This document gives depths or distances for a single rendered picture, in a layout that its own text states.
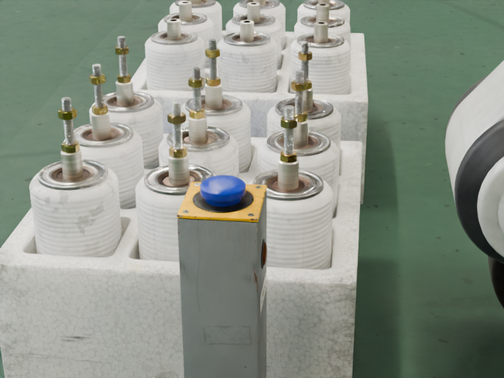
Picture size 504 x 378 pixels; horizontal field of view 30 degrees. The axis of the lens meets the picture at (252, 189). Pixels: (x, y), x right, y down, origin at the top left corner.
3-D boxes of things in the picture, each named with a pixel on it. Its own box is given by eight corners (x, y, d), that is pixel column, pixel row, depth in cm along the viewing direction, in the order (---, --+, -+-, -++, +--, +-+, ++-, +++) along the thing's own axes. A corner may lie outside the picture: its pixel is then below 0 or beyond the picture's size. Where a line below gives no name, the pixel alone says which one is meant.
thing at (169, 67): (210, 133, 164) (208, 31, 156) (202, 154, 155) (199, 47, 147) (155, 131, 164) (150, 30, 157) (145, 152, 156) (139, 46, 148)
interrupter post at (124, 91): (136, 106, 124) (135, 82, 122) (118, 109, 123) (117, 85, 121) (132, 100, 126) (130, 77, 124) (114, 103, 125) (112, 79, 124)
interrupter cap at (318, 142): (253, 145, 112) (253, 139, 111) (301, 130, 116) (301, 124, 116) (295, 163, 106) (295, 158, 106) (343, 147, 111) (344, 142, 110)
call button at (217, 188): (248, 195, 84) (248, 175, 83) (242, 215, 81) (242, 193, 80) (204, 193, 85) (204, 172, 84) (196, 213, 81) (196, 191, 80)
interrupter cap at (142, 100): (160, 110, 122) (160, 105, 122) (103, 118, 120) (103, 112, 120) (145, 92, 129) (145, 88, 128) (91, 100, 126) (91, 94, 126)
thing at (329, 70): (346, 136, 162) (350, 34, 154) (346, 158, 153) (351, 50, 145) (290, 135, 162) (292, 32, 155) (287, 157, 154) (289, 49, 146)
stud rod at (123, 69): (128, 94, 123) (124, 37, 120) (121, 94, 123) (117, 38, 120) (128, 91, 124) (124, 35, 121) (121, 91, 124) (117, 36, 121)
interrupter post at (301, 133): (283, 145, 111) (284, 119, 110) (299, 140, 113) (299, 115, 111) (298, 151, 109) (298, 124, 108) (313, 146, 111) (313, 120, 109)
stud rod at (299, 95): (292, 132, 111) (293, 70, 107) (300, 130, 111) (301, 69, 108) (297, 134, 110) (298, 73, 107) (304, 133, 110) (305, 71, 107)
